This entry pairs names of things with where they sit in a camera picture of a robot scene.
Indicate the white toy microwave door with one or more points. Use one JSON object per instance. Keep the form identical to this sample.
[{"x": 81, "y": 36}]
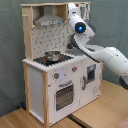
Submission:
[{"x": 86, "y": 11}]

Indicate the grey ice dispenser panel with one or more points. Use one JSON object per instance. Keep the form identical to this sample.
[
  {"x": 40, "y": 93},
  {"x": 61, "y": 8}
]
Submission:
[{"x": 91, "y": 73}]

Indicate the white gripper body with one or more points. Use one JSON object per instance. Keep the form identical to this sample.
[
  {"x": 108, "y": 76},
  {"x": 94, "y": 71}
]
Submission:
[{"x": 73, "y": 14}]

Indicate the black toy stovetop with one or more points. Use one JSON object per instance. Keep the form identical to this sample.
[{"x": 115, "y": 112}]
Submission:
[{"x": 48, "y": 61}]

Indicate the grey cabinet door handle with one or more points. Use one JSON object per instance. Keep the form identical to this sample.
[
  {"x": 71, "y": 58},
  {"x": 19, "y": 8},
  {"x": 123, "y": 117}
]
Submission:
[{"x": 84, "y": 83}]

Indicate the oven door with window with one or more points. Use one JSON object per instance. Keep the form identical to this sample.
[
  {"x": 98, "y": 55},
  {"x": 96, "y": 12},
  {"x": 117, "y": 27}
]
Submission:
[{"x": 64, "y": 96}]

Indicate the left red stove knob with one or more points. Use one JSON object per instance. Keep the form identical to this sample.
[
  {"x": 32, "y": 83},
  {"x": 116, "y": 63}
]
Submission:
[{"x": 56, "y": 75}]

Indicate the wooden toy kitchen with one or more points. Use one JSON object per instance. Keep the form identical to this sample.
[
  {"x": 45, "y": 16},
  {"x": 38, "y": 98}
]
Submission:
[{"x": 40, "y": 84}]

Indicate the silver metal pot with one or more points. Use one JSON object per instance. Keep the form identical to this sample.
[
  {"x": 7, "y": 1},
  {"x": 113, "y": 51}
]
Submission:
[{"x": 52, "y": 55}]

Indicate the right red stove knob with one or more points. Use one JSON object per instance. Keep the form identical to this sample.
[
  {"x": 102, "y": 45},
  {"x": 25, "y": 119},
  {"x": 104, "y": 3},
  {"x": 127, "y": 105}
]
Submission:
[{"x": 74, "y": 69}]

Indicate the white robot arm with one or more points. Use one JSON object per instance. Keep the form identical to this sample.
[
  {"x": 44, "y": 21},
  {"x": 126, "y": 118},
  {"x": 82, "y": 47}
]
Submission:
[{"x": 110, "y": 56}]

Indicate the red stove knob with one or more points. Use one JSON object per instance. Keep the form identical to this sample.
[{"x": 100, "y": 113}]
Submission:
[
  {"x": 74, "y": 69},
  {"x": 56, "y": 75}
]

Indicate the grey range hood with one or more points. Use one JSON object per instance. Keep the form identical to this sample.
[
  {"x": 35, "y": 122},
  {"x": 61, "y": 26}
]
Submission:
[{"x": 48, "y": 18}]

